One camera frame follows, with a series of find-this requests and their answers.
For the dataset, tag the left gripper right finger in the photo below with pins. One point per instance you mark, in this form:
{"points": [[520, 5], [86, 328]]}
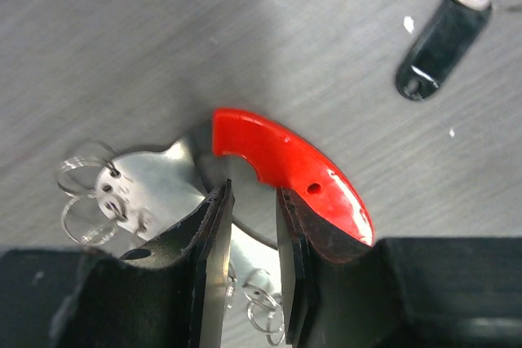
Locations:
{"points": [[399, 292]]}

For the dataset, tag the key with black tag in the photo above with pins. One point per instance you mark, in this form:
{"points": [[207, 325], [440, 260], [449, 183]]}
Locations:
{"points": [[443, 42]]}

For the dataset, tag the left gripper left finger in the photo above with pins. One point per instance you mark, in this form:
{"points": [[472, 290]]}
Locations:
{"points": [[169, 292]]}

